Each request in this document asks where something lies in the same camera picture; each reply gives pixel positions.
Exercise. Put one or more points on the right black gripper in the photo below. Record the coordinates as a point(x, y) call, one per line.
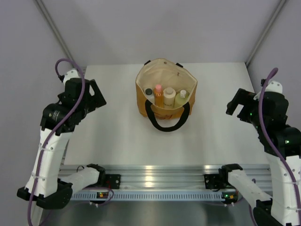
point(243, 97)

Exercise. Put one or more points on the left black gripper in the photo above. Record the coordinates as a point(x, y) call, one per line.
point(96, 100)

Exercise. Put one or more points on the clear bottle black cap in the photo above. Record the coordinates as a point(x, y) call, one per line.
point(150, 95)

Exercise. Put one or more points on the orange bottle pink cap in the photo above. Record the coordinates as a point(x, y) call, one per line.
point(159, 96)

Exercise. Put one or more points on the pale green bottle white cap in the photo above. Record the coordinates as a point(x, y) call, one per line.
point(181, 98)

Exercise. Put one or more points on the beige bottle beige cap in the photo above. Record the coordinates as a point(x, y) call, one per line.
point(169, 97)

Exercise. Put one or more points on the tan canvas tote bag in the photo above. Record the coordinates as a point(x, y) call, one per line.
point(168, 74)

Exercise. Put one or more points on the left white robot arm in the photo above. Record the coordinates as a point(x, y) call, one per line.
point(58, 123)

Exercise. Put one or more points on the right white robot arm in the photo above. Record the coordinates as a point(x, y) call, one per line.
point(281, 208)

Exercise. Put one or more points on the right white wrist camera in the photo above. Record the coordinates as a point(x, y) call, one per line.
point(274, 86)

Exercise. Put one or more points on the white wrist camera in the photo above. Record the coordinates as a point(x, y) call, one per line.
point(73, 73)
point(274, 86)

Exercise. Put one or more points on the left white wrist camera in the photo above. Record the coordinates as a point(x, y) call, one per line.
point(73, 73)

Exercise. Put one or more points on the aluminium mounting rail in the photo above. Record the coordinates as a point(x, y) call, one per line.
point(147, 178)

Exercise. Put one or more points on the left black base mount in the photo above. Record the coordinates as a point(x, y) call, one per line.
point(112, 181)

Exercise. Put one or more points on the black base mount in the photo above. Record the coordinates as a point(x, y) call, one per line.
point(213, 182)
point(112, 181)

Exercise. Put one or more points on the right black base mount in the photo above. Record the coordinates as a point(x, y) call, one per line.
point(213, 182)

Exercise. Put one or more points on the grey slotted cable duct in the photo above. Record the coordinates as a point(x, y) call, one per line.
point(148, 196)

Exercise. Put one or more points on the right aluminium frame post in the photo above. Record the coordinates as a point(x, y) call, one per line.
point(266, 30)

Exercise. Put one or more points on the aluminium frame post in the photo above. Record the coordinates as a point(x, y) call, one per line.
point(42, 8)
point(266, 30)

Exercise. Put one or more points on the left aluminium frame post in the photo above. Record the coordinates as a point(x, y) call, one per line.
point(42, 8)

